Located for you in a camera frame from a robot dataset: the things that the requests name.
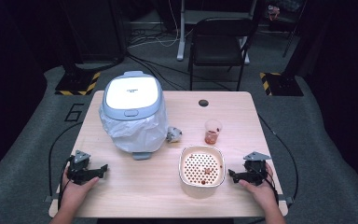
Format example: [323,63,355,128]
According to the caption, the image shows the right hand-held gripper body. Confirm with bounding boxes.
[242,150,272,187]

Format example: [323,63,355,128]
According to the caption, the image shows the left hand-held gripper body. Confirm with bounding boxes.
[66,149,91,187]

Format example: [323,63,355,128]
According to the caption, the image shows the red food scraps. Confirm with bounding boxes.
[200,167,213,186]

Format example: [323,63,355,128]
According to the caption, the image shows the white container with perforated strainer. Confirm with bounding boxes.
[178,145,227,199]

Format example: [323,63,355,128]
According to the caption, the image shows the clear plastic cup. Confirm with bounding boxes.
[204,119,224,146]

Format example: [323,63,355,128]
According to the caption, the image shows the white plastic bin liner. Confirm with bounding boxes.
[98,102,170,154]

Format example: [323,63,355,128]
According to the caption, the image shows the white tissue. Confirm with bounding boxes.
[166,126,183,144]

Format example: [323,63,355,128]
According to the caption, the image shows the white grey pedal trash can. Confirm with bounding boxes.
[98,70,170,161]

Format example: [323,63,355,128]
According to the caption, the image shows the person's left hand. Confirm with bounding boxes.
[60,169,101,210]

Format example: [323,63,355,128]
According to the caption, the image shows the person's right hand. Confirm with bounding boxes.
[238,162,282,213]

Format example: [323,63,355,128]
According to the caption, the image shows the hazard-striped black stand base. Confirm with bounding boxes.
[258,71,305,97]
[54,70,102,96]

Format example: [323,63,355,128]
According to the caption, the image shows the black folding chair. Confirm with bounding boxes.
[187,16,255,92]

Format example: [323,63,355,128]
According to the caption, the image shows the pink object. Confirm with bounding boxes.
[267,4,282,21]

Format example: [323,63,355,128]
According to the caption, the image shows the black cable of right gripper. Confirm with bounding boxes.
[251,161,280,204]

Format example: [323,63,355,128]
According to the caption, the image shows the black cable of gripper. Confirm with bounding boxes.
[57,155,75,210]
[251,161,280,204]

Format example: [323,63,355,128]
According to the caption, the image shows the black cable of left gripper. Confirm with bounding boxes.
[57,155,75,210]

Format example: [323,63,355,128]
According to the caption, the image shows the long black table cable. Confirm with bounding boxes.
[256,114,299,201]
[48,120,84,198]

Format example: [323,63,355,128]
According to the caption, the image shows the black floor cable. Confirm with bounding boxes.
[125,51,232,91]

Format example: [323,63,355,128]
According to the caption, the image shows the white floor cable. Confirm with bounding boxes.
[127,0,182,49]

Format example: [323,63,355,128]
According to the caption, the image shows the white desk frame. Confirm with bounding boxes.
[175,0,258,65]

